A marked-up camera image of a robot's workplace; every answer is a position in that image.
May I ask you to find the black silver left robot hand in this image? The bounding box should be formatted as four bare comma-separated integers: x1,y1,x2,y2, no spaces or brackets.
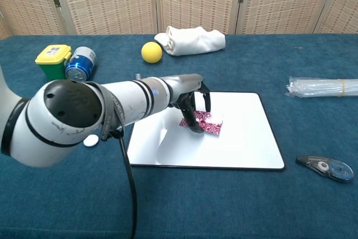
167,73,211,134

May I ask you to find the pink patterned packet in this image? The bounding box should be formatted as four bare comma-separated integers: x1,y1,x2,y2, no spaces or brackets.
178,111,224,137

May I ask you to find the white rectangular board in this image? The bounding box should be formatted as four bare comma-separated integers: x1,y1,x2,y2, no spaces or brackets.
126,91,286,172

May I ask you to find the folded white towel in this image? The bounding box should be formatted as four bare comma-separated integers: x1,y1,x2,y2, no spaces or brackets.
154,25,227,57

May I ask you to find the yellow foam ball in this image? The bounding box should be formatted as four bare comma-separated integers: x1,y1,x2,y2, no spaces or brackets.
141,41,163,64

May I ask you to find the blue white drink can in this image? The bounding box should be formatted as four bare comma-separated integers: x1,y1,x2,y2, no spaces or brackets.
65,46,97,83

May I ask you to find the small white round disc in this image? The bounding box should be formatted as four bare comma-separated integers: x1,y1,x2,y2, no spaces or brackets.
83,134,100,148

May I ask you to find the blue tablecloth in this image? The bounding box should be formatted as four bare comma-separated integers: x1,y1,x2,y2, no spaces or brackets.
0,34,358,239

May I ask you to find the bundle of clear plastic straws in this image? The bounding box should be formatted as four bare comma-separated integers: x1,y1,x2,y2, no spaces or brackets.
285,76,358,99

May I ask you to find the green box yellow lid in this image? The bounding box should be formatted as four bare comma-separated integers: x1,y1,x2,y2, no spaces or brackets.
35,44,73,81

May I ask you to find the blue black correction tape dispenser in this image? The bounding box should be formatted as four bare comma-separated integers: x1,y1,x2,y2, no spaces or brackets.
295,155,355,183

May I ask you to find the grey velcro strap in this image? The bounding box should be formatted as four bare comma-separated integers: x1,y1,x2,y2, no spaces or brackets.
96,83,126,140

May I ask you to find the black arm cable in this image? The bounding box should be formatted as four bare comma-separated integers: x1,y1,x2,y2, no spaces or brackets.
107,129,138,239

